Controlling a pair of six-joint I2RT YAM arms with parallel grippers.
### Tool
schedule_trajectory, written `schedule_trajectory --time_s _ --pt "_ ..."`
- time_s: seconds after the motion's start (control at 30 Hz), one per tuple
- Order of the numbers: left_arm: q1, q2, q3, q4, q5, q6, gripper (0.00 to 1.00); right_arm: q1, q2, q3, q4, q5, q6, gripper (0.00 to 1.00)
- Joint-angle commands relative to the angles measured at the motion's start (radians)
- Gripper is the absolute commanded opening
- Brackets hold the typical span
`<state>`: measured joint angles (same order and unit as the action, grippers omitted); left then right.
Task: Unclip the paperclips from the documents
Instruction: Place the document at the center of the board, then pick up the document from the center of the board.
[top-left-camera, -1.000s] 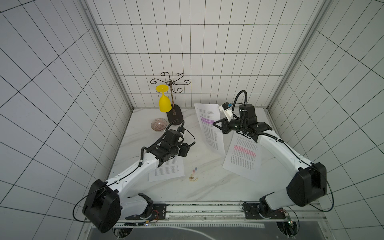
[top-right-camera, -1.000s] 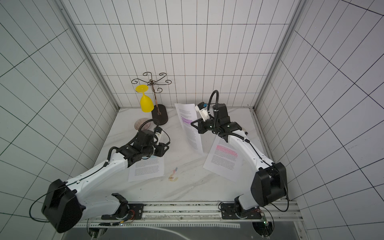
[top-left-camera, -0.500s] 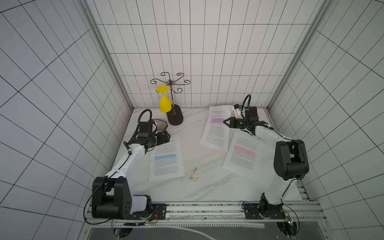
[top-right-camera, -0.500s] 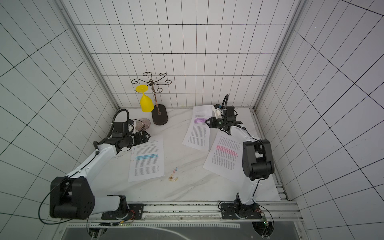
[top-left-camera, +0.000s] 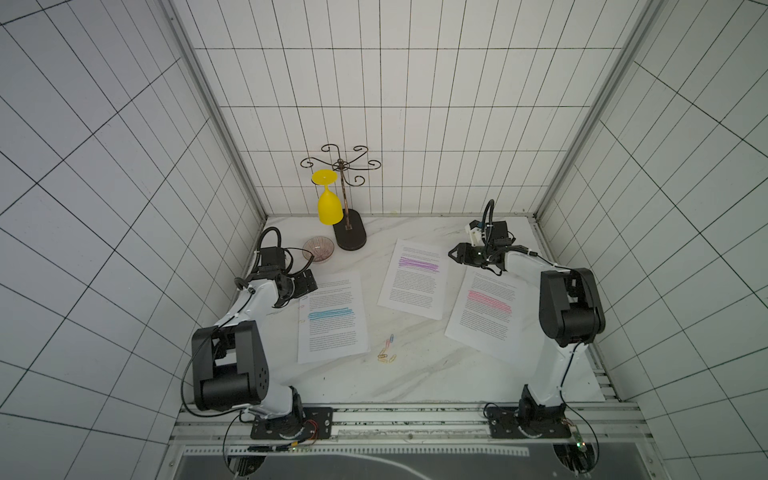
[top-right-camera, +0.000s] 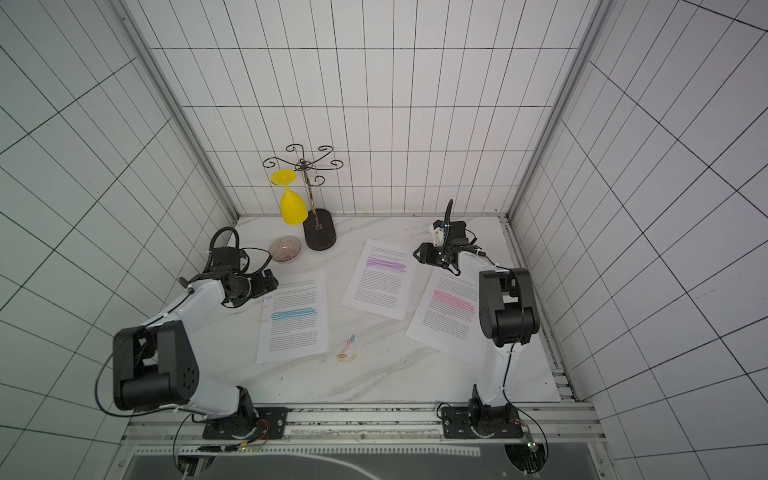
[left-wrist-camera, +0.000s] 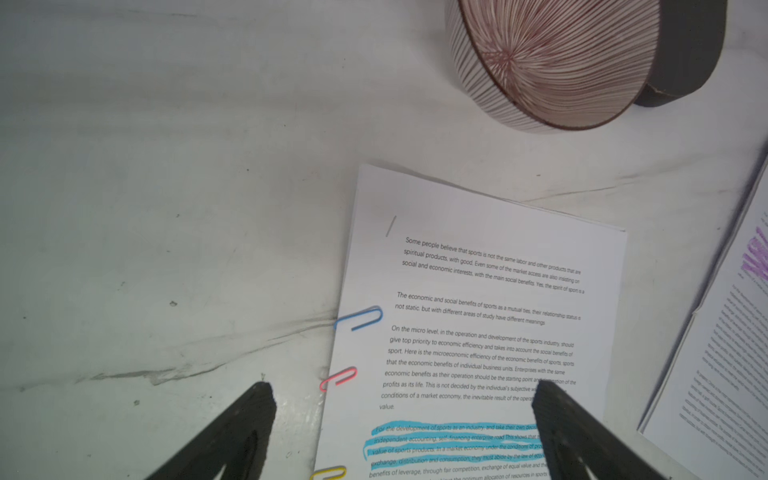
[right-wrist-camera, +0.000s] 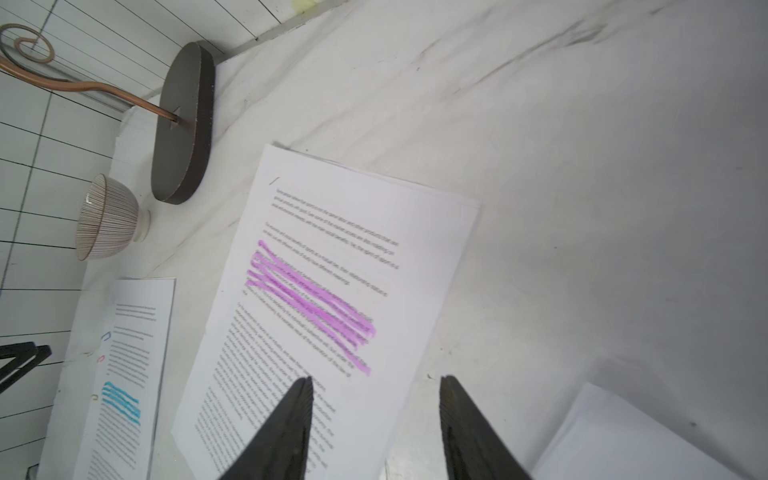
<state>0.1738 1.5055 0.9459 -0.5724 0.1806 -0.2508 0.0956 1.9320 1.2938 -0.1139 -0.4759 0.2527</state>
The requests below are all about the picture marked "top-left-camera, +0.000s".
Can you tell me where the blue highlighted paper document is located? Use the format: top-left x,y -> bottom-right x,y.
298,272 -> 370,364

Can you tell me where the purple highlighted paper document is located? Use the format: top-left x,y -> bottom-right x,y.
378,239 -> 449,320

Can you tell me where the pink highlighted paper document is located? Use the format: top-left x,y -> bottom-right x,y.
445,269 -> 530,364

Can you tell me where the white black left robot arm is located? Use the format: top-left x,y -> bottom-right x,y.
185,227 -> 317,425

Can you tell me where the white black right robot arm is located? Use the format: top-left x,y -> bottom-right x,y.
446,200 -> 606,439

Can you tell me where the small pink glass bowl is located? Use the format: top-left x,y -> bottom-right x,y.
301,236 -> 335,263

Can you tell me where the dark metal glass rack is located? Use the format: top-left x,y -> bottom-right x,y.
300,143 -> 382,251

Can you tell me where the yellow plastic wine glass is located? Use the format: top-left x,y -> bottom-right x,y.
312,169 -> 343,225

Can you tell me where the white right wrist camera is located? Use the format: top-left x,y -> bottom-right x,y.
466,220 -> 488,247

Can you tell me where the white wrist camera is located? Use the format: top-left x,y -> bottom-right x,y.
257,246 -> 286,270
466,220 -> 488,247

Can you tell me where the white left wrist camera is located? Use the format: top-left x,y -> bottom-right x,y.
257,246 -> 286,270

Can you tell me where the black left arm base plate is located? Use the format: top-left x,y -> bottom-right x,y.
250,407 -> 334,442

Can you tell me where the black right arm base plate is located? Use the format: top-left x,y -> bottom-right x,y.
483,403 -> 571,440

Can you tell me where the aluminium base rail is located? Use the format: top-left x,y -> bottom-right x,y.
170,402 -> 652,453

